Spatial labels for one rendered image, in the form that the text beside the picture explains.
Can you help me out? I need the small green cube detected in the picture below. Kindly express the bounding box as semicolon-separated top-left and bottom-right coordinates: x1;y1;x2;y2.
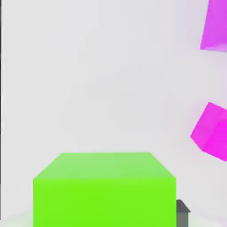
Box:
32;152;177;227

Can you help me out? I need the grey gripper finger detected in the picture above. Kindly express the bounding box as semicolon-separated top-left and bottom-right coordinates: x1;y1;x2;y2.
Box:
176;199;226;227

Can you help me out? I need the small violet cube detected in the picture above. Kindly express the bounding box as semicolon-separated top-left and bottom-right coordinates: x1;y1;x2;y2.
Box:
200;0;227;53

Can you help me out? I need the small magenta cube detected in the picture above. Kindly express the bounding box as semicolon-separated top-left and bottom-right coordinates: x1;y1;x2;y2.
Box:
190;102;227;162

